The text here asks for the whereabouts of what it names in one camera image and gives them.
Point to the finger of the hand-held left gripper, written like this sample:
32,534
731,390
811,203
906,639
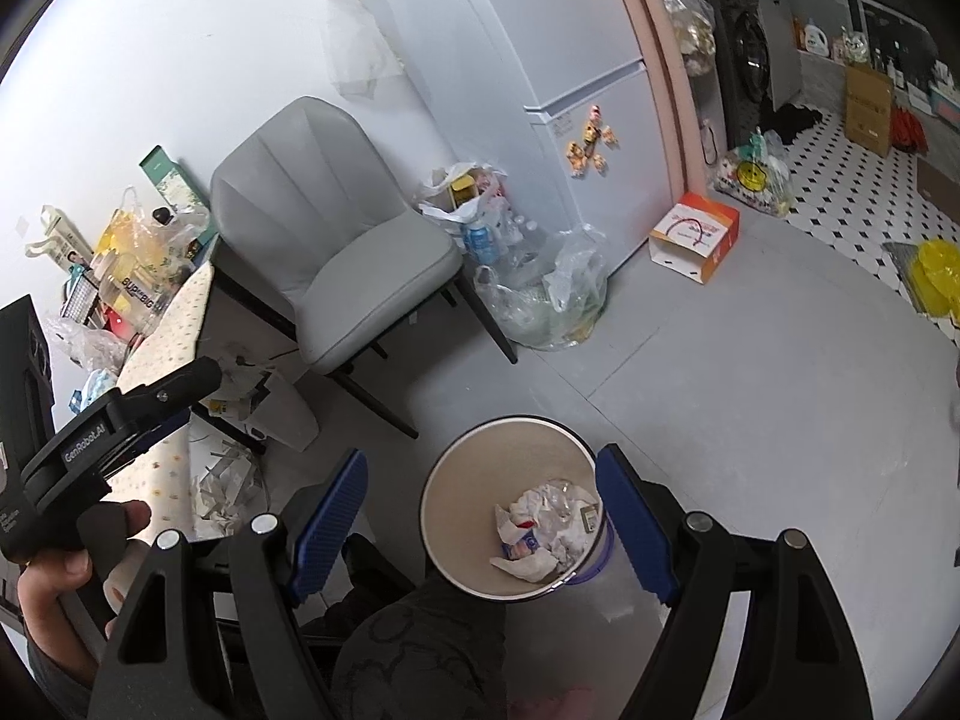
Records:
176,384
148,433

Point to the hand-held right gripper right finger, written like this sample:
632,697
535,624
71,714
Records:
630,532

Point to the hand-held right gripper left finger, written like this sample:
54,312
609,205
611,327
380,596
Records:
330,532

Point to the clear plastic wrapper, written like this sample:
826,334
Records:
561,504

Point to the red wrapper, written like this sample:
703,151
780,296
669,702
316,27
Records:
527,523

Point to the blue snack packet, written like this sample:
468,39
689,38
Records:
523,540

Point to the beige round waste bin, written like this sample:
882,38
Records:
465,480

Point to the person's left hand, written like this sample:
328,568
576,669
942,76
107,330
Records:
56,592

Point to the table with dotted tablecloth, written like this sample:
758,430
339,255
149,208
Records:
169,330

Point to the blue tissue pack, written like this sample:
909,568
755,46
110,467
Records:
94,391

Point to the crinkled clear plastic bag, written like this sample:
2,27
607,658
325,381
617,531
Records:
82,345

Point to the red box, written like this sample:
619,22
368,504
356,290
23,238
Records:
114,320

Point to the pile of paper scraps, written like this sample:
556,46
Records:
225,487

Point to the crumpled white tissue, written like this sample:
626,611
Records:
538,561

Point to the large clear plastic bag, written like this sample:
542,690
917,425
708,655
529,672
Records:
142,292

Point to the yellow printed bag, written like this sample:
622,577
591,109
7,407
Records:
139,240

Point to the tall green box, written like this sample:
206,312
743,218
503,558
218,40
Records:
169,180

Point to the grey upholstered chair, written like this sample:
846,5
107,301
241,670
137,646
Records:
330,240

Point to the clear plastic bag of bottles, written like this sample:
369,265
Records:
544,296

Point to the orange and white cardboard box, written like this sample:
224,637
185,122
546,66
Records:
694,236

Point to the pack of water bottles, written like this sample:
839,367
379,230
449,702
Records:
496,234

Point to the white bag of snacks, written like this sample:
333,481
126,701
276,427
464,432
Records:
461,191

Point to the colourful bag with yellow face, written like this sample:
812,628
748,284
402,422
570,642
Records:
754,176

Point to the sheer white hanging bag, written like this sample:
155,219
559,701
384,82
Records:
354,37

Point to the cluster of orange fridge magnets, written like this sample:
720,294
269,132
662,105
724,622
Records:
590,144

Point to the yellow plastic bag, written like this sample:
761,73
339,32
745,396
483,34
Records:
934,270

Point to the black cloth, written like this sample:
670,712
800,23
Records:
795,121

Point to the flat brown cardboard sheet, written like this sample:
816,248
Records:
939,184

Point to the white refrigerator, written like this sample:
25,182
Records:
525,52

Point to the brown cardboard box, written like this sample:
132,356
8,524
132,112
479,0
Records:
870,109

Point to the red bag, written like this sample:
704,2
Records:
907,131

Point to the washing machine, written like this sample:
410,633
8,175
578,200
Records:
750,45

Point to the white detergent bottle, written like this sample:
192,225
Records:
815,37

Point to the dark kitchen cabinet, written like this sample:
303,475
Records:
900,7

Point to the pink door frame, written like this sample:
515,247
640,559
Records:
660,52

